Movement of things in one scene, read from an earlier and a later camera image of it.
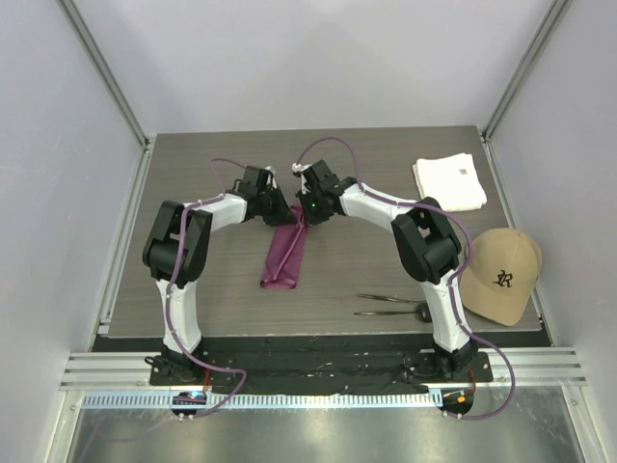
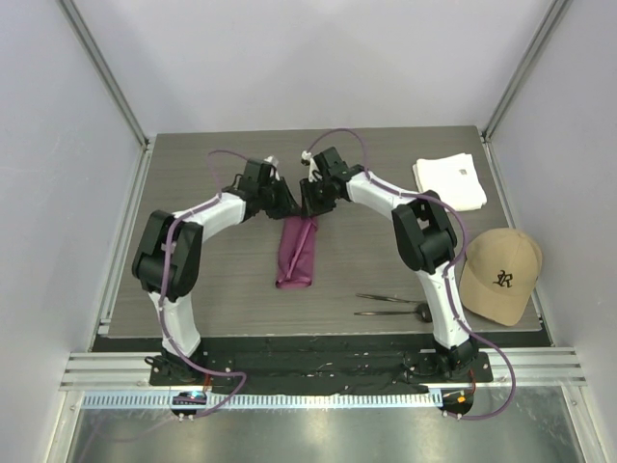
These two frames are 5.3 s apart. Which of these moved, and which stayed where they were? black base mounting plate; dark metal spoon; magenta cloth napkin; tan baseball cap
Moved: magenta cloth napkin
Stayed: black base mounting plate; dark metal spoon; tan baseball cap
